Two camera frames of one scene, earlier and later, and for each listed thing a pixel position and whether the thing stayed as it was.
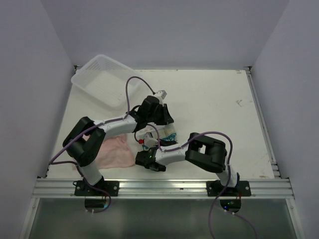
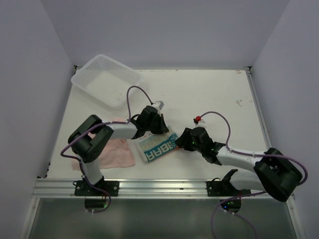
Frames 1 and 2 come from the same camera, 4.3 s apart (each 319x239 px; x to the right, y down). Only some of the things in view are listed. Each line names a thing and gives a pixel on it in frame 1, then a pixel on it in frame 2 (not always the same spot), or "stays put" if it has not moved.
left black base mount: (112, 188) stays put
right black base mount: (214, 188) stays put
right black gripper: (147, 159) → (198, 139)
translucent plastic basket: (104, 78) stays put
